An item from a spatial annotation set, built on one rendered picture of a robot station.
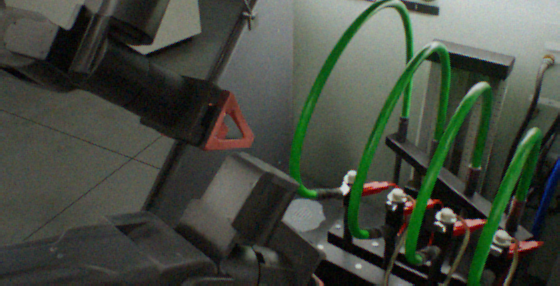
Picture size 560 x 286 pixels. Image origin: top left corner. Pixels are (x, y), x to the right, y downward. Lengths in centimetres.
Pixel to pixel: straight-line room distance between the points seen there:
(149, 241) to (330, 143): 94
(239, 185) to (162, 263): 9
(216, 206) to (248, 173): 4
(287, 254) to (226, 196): 13
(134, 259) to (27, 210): 247
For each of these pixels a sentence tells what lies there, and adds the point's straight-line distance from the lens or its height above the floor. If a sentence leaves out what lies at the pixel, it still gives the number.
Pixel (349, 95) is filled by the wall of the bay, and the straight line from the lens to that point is 119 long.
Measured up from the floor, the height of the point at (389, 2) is 143.
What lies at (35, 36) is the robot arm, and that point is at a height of 151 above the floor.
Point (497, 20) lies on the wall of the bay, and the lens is 101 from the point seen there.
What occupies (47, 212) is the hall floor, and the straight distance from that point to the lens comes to 276.
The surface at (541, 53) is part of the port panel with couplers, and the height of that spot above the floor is 131.
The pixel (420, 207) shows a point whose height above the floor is 126.
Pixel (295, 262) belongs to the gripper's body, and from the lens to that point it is 51.
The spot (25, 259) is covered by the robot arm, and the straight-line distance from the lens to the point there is 32.
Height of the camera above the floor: 171
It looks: 34 degrees down
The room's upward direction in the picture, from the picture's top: 1 degrees counter-clockwise
